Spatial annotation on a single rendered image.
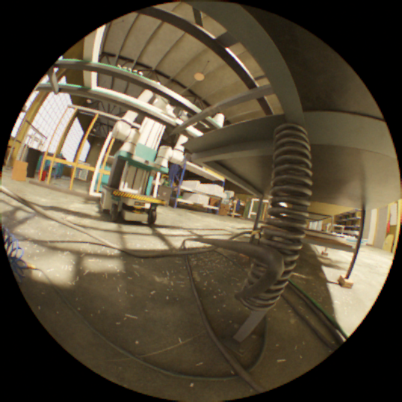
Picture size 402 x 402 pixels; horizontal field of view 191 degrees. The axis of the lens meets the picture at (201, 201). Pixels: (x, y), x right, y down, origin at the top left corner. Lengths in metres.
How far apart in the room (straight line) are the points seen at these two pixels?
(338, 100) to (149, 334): 0.62
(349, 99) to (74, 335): 0.69
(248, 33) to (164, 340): 0.55
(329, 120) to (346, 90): 0.08
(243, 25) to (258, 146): 0.27
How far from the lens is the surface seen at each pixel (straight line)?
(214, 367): 0.39
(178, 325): 0.43
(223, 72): 8.97
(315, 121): 0.28
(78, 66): 0.80
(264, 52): 0.17
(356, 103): 0.28
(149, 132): 1.78
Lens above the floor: 0.37
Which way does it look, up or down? 2 degrees up
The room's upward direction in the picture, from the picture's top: 13 degrees clockwise
